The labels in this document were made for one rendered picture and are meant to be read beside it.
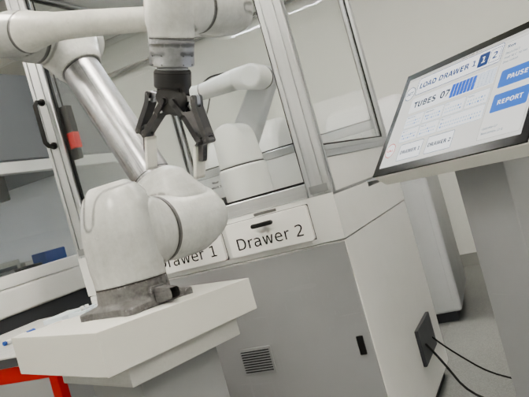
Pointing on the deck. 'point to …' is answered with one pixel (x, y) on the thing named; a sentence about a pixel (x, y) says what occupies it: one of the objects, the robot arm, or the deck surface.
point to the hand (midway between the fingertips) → (174, 168)
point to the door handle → (42, 124)
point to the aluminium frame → (279, 40)
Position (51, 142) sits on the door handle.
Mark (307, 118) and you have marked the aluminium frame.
